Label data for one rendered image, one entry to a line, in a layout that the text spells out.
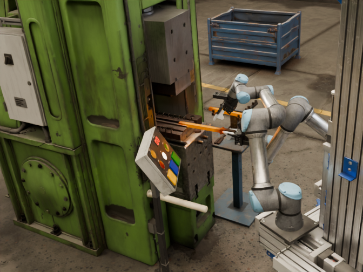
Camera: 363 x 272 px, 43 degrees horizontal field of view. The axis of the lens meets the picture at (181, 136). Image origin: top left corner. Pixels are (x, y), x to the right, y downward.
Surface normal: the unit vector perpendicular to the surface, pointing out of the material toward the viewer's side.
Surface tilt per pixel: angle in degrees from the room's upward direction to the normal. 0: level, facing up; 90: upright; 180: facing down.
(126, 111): 89
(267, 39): 89
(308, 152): 0
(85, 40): 89
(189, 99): 90
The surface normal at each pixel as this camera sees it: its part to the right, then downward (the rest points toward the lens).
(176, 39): 0.86, 0.18
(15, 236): -0.08, -0.88
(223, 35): -0.56, 0.42
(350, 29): -0.82, 0.33
